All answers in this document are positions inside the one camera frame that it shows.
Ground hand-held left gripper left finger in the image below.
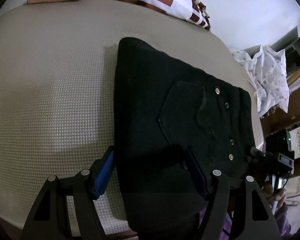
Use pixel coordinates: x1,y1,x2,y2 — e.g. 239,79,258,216
22,151,115,240

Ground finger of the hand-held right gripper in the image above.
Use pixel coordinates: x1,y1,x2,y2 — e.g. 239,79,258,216
249,146,267,162

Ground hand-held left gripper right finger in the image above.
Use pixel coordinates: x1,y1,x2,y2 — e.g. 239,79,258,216
184,146,282,240

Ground black pants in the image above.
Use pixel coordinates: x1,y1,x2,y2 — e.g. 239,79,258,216
114,37,257,240

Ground person's right hand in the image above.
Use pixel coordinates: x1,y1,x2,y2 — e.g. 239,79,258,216
262,181,289,206

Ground white patterned box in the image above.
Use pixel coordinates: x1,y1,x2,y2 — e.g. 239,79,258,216
288,122,300,159

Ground wooden cabinet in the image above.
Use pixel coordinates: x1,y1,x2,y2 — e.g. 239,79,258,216
259,58,300,207

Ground person's purple clothing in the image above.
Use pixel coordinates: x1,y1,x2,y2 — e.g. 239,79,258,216
199,200,293,240

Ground white dotted cloth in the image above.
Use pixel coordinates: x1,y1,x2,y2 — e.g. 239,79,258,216
230,44,290,118

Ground beige woven bed mat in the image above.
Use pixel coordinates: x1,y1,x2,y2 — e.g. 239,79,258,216
0,0,264,238

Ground white shelf unit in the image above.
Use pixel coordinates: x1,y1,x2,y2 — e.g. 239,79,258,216
242,25,300,66

